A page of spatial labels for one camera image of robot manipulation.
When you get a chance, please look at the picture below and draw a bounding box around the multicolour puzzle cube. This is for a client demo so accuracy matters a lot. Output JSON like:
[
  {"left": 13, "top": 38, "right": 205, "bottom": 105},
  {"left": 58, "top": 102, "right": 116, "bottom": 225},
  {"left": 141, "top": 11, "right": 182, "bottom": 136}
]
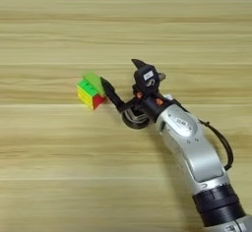
[{"left": 76, "top": 78, "right": 108, "bottom": 111}]

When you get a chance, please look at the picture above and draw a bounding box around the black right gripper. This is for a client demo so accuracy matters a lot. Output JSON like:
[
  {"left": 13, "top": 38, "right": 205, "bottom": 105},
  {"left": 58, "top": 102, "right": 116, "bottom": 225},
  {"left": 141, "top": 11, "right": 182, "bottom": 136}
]
[{"left": 99, "top": 58, "right": 175, "bottom": 122}]

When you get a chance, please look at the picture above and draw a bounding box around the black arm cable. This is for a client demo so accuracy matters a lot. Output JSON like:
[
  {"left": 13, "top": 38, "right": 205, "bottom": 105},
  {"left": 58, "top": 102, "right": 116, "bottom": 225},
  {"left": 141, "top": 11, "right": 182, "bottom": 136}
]
[{"left": 198, "top": 119, "right": 235, "bottom": 172}]

